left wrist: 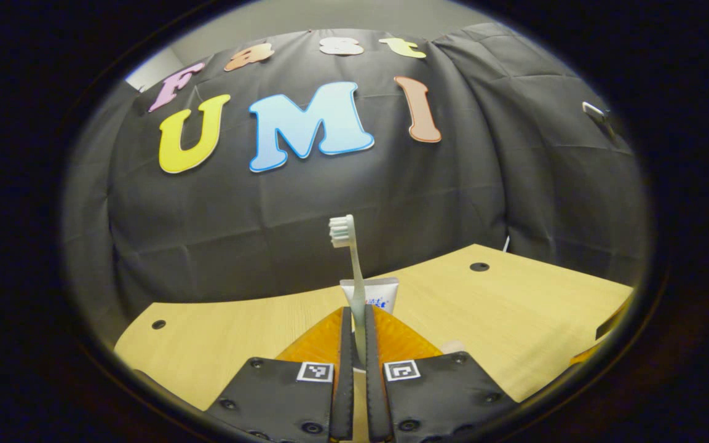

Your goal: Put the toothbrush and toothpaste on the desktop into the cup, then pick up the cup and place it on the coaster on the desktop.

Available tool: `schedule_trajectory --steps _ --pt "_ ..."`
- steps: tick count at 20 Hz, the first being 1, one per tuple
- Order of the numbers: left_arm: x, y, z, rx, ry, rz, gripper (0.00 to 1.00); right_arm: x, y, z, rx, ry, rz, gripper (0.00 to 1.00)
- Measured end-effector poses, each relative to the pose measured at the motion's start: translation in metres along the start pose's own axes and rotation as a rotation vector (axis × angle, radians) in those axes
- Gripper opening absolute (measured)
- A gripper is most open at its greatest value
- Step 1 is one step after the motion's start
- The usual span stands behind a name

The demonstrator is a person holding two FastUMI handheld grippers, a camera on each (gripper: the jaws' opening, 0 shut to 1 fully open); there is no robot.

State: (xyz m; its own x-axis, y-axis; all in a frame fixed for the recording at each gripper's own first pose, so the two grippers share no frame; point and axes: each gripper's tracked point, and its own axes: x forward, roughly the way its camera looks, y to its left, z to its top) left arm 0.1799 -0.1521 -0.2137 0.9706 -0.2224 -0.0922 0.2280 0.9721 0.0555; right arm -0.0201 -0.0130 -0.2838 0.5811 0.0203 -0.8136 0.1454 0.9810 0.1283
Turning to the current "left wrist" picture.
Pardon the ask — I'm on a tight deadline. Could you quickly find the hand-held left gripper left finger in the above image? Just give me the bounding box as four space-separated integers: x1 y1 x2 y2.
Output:
205 306 355 443

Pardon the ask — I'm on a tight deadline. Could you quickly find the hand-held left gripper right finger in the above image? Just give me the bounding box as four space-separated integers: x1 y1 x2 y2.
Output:
363 305 520 443

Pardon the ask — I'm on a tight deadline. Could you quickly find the white toothpaste tube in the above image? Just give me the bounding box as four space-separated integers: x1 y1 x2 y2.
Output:
339 277 400 316

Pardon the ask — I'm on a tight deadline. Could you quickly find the white toothbrush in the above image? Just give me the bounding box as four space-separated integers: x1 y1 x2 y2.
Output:
328 214 368 373

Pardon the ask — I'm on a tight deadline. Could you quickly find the black backdrop cloth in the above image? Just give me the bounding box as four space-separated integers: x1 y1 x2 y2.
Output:
62 22 650 345

